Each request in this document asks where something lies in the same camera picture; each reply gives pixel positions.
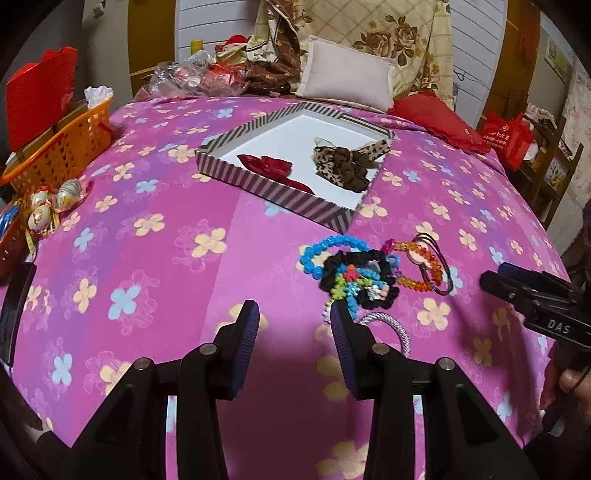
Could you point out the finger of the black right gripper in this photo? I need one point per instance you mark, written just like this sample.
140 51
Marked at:
527 305
515 280

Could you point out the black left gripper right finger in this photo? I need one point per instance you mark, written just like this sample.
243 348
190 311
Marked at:
464 437

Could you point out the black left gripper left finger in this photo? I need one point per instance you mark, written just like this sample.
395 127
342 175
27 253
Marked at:
125 437

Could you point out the black elastic with pink charm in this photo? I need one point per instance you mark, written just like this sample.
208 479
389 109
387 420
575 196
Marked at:
427 255

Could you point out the black scrunchie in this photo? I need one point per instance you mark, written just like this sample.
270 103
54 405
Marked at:
363 280

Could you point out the leopard print bow scrunchie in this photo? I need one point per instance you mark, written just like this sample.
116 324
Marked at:
348 168

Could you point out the red satin bow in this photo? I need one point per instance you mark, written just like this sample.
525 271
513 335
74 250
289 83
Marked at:
274 169

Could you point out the right hand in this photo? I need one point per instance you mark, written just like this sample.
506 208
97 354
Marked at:
574 383

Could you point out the wooden chair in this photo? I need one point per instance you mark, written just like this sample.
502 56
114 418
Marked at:
543 181

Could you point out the red shopping bag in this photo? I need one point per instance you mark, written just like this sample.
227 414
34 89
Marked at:
510 139

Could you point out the pink floral bedspread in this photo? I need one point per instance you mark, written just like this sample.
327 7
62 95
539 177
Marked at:
158 257

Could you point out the red cushion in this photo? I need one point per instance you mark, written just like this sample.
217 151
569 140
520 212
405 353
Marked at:
429 111

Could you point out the striped shallow cardboard box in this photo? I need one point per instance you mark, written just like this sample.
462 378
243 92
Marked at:
289 134

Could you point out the foil wrapped egg ornaments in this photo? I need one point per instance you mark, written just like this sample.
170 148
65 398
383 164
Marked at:
46 205

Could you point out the beige floral quilt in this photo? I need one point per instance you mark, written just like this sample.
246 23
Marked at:
414 36

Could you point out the grey white pillow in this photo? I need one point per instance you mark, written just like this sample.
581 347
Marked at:
346 76

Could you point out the orange plastic basket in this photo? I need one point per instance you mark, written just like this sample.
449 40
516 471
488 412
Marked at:
66 154

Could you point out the white tissue paper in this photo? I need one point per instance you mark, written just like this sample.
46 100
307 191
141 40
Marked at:
95 96

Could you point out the santa plush toy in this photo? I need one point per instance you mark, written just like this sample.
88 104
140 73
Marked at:
232 51

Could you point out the red gift bag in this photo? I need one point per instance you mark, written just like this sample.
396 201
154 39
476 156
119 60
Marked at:
38 95

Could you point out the clear plastic bag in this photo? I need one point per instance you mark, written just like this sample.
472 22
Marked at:
198 75

